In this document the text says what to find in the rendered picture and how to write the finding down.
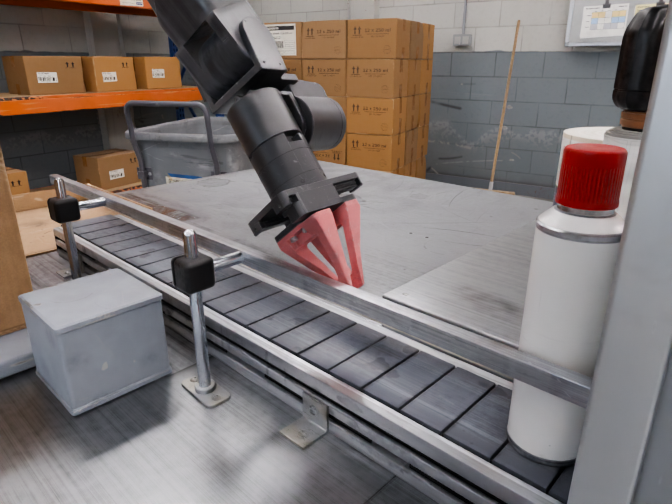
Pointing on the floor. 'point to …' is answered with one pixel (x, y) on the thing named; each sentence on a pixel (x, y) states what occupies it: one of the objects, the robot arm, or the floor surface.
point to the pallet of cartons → (368, 86)
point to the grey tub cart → (184, 146)
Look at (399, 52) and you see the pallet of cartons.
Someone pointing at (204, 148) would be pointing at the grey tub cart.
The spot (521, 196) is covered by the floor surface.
